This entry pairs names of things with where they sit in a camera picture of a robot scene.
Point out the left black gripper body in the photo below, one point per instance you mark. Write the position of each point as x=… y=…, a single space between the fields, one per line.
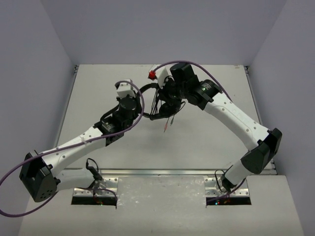
x=137 y=108

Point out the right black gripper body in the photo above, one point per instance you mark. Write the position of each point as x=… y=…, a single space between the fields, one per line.
x=171 y=90

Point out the black headset with microphone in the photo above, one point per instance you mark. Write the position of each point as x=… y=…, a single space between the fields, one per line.
x=159 y=109

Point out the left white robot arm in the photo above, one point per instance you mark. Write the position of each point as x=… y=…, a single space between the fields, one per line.
x=49 y=173

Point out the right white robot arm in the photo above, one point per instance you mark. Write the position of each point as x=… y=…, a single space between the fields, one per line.
x=262 y=143

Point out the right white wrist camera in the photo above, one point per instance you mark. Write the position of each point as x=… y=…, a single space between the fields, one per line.
x=159 y=75

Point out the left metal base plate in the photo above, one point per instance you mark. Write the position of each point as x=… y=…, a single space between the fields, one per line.
x=103 y=190

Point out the metal base plate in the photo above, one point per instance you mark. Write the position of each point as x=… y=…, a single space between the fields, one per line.
x=103 y=190
x=212 y=190

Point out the aluminium rail front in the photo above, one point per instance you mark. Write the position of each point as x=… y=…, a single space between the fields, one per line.
x=158 y=172

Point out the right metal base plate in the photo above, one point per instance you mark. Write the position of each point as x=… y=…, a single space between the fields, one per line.
x=212 y=190

